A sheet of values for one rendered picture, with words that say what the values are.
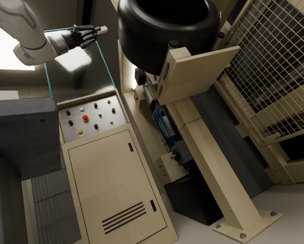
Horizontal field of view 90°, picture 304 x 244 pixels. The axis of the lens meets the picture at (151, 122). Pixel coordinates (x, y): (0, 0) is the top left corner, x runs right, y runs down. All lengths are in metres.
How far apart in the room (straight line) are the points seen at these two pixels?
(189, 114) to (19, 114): 0.85
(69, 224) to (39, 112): 3.37
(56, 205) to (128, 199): 2.63
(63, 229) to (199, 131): 3.19
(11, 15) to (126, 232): 1.18
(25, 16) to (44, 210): 3.31
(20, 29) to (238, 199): 1.21
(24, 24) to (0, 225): 0.61
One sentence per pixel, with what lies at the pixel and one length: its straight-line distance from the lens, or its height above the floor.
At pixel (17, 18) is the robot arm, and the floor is 1.04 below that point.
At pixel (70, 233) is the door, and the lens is 3.69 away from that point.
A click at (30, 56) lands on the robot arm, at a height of 1.07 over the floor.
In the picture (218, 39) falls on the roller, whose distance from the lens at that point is 0.95.
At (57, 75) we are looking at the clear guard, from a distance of 1.71.
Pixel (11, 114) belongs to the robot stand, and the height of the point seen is 0.61.
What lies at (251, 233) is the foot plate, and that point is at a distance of 0.97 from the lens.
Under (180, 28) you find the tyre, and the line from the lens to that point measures 0.87.
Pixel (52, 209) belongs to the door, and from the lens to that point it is 3.70.
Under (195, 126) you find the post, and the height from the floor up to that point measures 0.58.
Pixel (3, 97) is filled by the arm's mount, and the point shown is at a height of 0.73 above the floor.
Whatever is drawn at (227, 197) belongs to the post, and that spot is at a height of 0.16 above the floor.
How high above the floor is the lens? 0.40
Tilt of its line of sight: 19 degrees up
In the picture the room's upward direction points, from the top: 25 degrees counter-clockwise
